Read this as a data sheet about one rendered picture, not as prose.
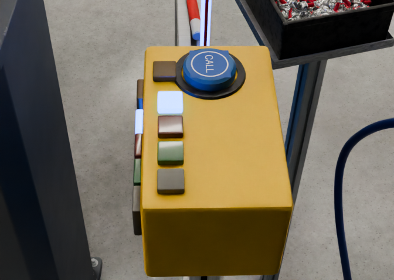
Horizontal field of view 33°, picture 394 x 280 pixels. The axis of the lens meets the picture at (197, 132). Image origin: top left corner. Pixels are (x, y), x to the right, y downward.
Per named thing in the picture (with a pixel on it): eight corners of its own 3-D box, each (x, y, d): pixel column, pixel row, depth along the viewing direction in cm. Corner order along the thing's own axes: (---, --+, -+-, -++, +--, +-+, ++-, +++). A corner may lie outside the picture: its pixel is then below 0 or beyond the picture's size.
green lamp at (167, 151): (183, 166, 45) (184, 160, 45) (157, 166, 45) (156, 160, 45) (183, 145, 46) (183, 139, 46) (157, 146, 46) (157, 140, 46)
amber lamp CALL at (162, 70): (176, 82, 51) (176, 76, 50) (152, 82, 51) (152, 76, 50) (176, 65, 52) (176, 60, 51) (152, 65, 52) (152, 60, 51)
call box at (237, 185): (277, 286, 51) (295, 205, 43) (144, 289, 51) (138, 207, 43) (258, 129, 62) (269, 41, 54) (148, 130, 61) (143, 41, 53)
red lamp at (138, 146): (143, 181, 50) (142, 155, 48) (135, 181, 50) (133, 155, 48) (144, 158, 51) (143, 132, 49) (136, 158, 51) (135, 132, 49)
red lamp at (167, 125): (183, 139, 47) (183, 133, 46) (157, 139, 47) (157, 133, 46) (182, 120, 48) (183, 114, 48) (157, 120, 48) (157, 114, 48)
